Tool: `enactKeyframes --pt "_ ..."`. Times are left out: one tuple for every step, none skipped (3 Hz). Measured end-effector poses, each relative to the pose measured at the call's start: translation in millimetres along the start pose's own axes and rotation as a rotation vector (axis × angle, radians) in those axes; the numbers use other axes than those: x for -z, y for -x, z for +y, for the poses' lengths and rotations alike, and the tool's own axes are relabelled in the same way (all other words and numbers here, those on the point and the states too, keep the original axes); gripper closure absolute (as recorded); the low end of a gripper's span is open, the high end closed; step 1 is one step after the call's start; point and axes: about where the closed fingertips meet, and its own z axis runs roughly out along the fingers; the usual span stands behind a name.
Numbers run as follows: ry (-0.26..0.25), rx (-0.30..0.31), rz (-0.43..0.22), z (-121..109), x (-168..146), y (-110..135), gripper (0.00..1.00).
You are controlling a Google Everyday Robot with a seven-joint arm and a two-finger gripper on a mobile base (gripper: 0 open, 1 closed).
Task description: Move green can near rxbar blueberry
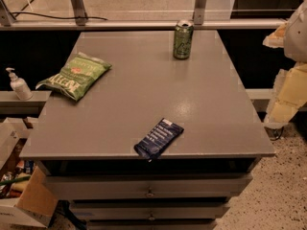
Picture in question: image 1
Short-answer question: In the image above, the blue rxbar wrapper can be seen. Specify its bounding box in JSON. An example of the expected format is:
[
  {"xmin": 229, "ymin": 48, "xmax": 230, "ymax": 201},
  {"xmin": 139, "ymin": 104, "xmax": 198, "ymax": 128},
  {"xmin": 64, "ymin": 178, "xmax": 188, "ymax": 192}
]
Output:
[{"xmin": 133, "ymin": 118, "xmax": 184, "ymax": 161}]

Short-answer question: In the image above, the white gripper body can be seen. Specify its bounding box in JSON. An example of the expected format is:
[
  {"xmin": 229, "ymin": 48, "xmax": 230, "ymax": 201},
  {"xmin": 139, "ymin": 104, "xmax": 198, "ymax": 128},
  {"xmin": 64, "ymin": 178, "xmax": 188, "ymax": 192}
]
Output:
[{"xmin": 284, "ymin": 0, "xmax": 307, "ymax": 62}]

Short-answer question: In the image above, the cardboard box with items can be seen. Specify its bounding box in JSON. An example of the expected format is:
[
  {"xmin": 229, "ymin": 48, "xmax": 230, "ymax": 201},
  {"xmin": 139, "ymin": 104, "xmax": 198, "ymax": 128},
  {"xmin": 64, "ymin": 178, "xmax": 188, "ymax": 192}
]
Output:
[{"xmin": 0, "ymin": 117, "xmax": 58, "ymax": 228}]

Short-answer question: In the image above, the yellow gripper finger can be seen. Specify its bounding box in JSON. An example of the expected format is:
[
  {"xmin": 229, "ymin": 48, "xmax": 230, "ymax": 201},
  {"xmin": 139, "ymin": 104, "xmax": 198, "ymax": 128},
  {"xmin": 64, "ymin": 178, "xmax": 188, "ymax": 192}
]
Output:
[
  {"xmin": 263, "ymin": 23, "xmax": 287, "ymax": 48},
  {"xmin": 264, "ymin": 62, "xmax": 307, "ymax": 129}
]

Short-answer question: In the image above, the white pump bottle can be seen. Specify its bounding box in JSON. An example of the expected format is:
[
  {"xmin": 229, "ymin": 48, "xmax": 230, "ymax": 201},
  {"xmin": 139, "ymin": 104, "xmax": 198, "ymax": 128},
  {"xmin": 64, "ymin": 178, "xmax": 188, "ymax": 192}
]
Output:
[{"xmin": 6, "ymin": 67, "xmax": 33, "ymax": 101}]

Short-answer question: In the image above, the black cable on ledge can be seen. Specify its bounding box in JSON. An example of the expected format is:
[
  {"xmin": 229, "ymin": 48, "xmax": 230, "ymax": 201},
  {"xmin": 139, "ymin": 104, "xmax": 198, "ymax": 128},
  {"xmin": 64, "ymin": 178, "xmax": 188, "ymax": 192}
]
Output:
[{"xmin": 9, "ymin": 11, "xmax": 109, "ymax": 21}]

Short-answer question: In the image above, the grey drawer cabinet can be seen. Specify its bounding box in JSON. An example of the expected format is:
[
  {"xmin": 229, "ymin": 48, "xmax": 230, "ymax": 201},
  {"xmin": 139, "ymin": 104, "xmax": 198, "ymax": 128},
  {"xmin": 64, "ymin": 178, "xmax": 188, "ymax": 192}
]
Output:
[{"xmin": 22, "ymin": 31, "xmax": 273, "ymax": 230}]

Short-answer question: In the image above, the green soda can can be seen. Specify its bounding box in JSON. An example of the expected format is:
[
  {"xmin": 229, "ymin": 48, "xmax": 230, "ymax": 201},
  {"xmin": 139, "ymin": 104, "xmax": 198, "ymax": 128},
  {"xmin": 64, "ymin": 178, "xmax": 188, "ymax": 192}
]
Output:
[{"xmin": 173, "ymin": 20, "xmax": 194, "ymax": 59}]

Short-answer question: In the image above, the green chip bag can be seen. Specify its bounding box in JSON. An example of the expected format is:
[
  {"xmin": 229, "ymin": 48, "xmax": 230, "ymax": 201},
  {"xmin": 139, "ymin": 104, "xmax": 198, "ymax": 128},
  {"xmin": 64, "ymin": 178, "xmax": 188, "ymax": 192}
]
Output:
[{"xmin": 35, "ymin": 52, "xmax": 112, "ymax": 102}]

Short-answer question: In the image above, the black cable on floor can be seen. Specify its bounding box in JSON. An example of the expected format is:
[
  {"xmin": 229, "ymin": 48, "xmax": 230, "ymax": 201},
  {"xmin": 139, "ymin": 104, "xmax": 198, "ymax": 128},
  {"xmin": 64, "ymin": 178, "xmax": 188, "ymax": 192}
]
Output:
[{"xmin": 269, "ymin": 126, "xmax": 286, "ymax": 142}]

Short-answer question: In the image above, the grey metal railing frame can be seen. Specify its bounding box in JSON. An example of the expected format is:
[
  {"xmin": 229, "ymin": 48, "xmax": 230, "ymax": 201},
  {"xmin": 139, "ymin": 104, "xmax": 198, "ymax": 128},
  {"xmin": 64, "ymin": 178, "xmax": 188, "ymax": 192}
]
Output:
[{"xmin": 0, "ymin": 0, "xmax": 307, "ymax": 32}]

